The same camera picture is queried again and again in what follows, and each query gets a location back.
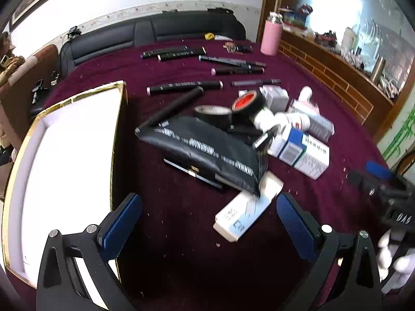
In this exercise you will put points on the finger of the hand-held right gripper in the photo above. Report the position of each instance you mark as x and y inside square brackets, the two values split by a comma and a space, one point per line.
[366, 183]
[379, 170]

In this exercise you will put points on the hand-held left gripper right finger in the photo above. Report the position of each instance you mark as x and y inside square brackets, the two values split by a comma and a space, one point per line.
[296, 228]

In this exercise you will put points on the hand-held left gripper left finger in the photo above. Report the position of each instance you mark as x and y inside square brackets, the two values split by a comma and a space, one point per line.
[121, 230]

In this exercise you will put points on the white gift box gold edge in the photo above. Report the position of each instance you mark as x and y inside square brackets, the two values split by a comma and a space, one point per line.
[64, 168]

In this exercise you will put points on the black printed pouch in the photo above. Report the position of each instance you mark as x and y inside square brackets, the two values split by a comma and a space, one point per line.
[201, 145]

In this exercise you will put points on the person's right hand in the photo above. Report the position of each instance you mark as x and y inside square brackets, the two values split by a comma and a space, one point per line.
[385, 249]

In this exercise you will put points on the maroon velvet tablecloth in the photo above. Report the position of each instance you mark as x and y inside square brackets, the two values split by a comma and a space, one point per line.
[181, 249]

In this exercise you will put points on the blue white medicine box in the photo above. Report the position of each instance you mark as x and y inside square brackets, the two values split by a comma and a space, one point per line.
[304, 155]

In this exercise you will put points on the white box pink print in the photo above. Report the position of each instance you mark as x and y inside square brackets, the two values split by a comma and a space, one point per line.
[321, 124]

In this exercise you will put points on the white medicine bottle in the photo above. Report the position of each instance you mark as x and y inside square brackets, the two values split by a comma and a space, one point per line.
[300, 123]
[266, 120]

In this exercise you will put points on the black flat case gold clasp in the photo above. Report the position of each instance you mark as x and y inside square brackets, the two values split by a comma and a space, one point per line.
[191, 173]

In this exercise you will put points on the steel flask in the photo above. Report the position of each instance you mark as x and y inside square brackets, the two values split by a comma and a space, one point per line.
[377, 69]

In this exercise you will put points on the wooden lattice counter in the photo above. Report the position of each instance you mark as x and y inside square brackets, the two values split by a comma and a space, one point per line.
[324, 71]

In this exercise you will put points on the white grey medicine box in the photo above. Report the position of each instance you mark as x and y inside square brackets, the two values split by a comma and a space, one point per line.
[275, 98]

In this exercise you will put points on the black tape roll red core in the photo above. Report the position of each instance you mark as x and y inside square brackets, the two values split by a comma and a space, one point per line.
[244, 104]

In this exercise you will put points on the black tube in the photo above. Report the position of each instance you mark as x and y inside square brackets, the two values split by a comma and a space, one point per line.
[175, 105]

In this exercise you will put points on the red toy car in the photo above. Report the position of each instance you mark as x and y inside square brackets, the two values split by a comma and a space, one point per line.
[326, 37]

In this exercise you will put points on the black marker pale caps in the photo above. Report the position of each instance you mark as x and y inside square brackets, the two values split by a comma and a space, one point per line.
[181, 87]

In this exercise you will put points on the black handheld gimbal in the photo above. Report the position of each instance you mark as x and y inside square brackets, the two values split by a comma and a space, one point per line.
[37, 89]

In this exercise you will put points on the etched glass panel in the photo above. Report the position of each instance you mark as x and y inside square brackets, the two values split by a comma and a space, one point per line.
[356, 6]

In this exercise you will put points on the pink thermos bottle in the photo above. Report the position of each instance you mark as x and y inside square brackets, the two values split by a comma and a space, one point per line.
[270, 37]

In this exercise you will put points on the colourful boxes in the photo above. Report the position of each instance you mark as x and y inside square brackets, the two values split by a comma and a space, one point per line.
[295, 16]

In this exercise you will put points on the silver pen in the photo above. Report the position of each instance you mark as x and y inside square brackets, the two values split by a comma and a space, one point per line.
[227, 60]

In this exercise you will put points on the black key case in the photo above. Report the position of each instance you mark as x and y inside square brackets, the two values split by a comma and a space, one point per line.
[241, 49]

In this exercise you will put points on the brown wooden chair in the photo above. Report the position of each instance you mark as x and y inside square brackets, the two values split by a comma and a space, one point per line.
[45, 61]

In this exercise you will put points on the pair of black pens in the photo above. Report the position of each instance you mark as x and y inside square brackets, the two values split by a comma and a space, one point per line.
[181, 54]

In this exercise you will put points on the black leather sofa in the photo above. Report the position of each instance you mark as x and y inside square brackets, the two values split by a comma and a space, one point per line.
[107, 43]

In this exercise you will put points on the small black tripod clamp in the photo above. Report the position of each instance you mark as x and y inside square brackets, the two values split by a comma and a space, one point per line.
[74, 33]

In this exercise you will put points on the white paper sheet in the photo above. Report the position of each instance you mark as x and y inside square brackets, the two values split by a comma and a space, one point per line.
[223, 38]

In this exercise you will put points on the small yellow object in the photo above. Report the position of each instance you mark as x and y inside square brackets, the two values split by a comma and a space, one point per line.
[210, 36]

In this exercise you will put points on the bamboo wall painting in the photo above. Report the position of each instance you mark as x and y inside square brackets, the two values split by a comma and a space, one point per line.
[398, 136]

